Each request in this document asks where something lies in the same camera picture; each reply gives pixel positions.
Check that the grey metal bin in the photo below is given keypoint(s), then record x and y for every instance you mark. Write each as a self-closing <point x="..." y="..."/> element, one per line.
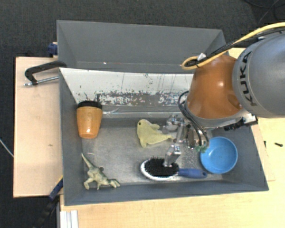
<point x="123" y="151"/>

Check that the blue bowl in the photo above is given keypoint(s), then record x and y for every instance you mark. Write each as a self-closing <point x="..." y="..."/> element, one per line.
<point x="219" y="157"/>

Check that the pale yellow toy dolphin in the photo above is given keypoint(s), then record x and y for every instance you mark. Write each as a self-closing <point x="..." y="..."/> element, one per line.
<point x="148" y="134"/>

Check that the green toy dinosaur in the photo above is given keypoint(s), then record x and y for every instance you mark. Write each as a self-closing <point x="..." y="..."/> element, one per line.
<point x="97" y="176"/>

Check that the orange cup with black rim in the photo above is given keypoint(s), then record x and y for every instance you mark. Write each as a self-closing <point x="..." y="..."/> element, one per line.
<point x="89" y="121"/>

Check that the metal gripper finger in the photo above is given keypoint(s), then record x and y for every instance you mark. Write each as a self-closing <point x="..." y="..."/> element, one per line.
<point x="171" y="156"/>
<point x="171" y="122"/>

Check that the small black screw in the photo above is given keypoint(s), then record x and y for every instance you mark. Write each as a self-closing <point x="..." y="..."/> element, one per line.
<point x="278" y="144"/>

